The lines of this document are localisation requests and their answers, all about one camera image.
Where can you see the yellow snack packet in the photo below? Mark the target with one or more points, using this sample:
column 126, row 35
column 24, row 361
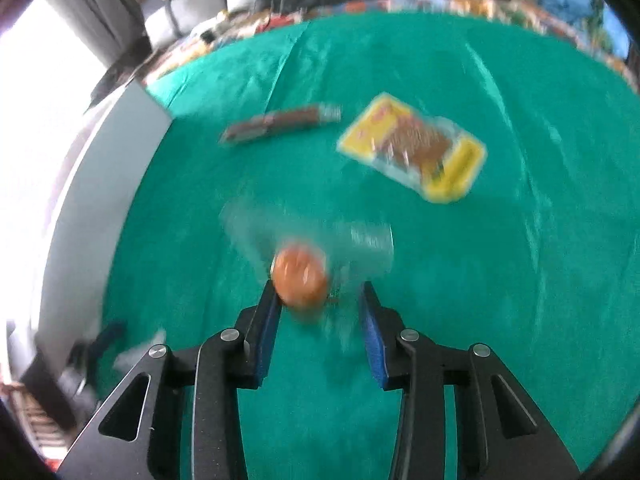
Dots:
column 410, row 147

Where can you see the bun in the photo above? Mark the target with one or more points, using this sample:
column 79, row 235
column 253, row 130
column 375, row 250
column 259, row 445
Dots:
column 300, row 280

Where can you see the brown snack bar packet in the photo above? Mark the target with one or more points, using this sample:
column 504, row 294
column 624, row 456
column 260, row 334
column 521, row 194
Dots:
column 280, row 121

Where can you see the grey curtain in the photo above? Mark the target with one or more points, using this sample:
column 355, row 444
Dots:
column 95, row 5

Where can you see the printed blanket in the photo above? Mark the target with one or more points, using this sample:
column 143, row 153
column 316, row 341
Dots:
column 450, row 4

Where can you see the white storage box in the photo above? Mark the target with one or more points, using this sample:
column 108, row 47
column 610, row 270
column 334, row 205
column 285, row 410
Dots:
column 100, row 185

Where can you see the blue cloth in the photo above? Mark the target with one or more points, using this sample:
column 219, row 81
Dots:
column 575, row 10

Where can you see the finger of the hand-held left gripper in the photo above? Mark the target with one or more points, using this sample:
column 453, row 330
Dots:
column 107, row 335

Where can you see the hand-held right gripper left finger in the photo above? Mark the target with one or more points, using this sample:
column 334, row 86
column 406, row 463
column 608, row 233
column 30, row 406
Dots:
column 265, row 345

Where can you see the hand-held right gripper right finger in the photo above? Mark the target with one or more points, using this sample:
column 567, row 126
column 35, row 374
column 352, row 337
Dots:
column 375, row 350

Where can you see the grey pillow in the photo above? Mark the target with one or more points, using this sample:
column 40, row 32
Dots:
column 185, row 5

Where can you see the wooden slatted furniture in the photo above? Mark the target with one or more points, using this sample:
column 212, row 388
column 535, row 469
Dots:
column 35, row 420

